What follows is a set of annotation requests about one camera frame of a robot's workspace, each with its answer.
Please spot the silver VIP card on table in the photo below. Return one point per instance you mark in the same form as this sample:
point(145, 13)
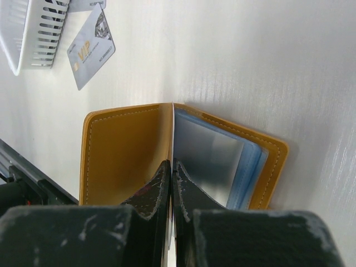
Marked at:
point(91, 48)

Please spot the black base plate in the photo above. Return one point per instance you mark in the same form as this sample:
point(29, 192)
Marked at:
point(24, 184)

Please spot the yellow leather card holder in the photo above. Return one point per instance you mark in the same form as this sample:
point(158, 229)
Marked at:
point(122, 148)

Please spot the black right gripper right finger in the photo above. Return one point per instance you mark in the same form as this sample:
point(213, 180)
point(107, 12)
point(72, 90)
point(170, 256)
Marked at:
point(208, 234)

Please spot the white plastic basket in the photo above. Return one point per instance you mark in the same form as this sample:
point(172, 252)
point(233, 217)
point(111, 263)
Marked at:
point(30, 32)

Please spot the silver diamond card by basket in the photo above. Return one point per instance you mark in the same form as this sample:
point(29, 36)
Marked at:
point(85, 5)

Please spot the silver card black stripe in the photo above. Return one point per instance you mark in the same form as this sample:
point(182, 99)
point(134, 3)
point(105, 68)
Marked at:
point(205, 162)

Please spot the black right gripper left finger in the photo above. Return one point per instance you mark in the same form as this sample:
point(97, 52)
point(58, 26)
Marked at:
point(130, 234)

